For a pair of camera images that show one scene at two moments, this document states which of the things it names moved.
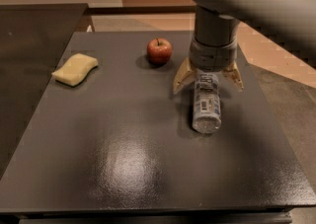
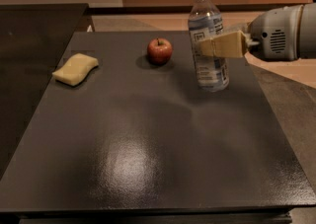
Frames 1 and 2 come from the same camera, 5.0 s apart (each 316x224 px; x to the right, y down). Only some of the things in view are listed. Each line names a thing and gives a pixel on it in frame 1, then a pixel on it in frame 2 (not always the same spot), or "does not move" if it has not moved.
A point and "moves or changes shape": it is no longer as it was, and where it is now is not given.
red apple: (159, 50) does not move
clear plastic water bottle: (206, 114) moves or changes shape
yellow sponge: (75, 70) does not move
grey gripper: (212, 56) -> (274, 34)
